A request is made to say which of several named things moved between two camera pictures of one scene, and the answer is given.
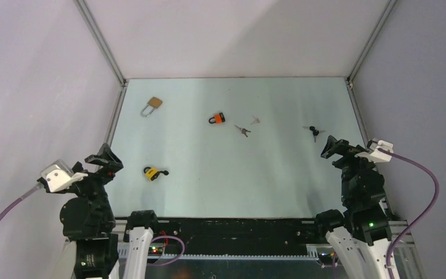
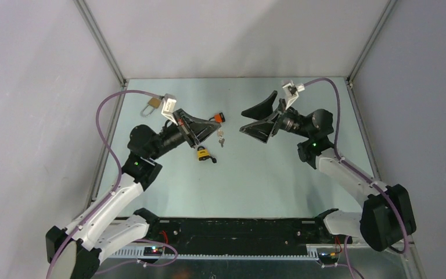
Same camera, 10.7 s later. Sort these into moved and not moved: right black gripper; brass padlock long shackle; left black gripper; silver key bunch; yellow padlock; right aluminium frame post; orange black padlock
Moved: right black gripper; left black gripper; silver key bunch; yellow padlock
Not moved: right aluminium frame post; brass padlock long shackle; orange black padlock
